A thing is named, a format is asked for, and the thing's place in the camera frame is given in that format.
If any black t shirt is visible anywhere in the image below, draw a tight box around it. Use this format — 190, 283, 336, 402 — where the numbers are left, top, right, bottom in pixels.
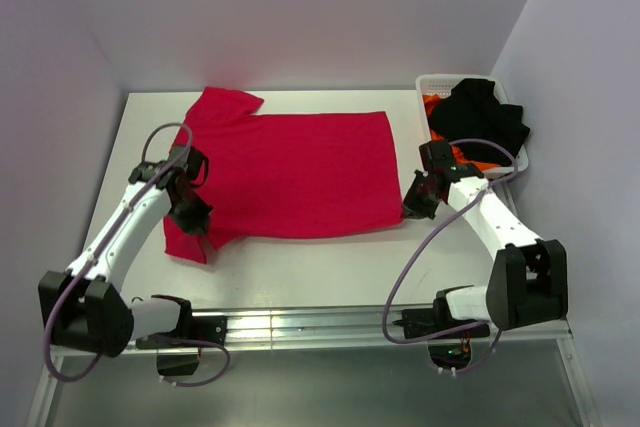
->
424, 78, 531, 169

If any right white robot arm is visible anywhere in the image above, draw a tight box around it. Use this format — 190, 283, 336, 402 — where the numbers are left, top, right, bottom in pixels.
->
403, 140, 569, 337

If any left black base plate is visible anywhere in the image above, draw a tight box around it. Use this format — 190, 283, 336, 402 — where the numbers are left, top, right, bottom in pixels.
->
135, 315, 228, 349

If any red t shirt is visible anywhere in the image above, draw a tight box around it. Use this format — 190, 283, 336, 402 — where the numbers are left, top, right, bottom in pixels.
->
163, 87, 402, 264

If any white plastic basket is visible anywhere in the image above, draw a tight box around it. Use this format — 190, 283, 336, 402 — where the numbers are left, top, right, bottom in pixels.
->
415, 73, 529, 179

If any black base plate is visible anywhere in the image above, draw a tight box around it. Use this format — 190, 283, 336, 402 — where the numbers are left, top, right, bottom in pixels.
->
393, 308, 491, 340
135, 315, 228, 349

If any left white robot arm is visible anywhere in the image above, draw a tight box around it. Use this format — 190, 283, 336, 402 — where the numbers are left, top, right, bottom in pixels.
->
38, 145, 213, 357

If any orange t shirt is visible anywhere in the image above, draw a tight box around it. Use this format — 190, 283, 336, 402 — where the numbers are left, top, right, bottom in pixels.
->
422, 93, 506, 174

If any aluminium rail frame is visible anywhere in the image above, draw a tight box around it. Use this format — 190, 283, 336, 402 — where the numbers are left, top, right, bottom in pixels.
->
24, 181, 601, 427

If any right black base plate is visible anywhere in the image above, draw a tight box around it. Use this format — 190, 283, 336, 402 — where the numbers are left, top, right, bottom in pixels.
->
393, 308, 491, 340

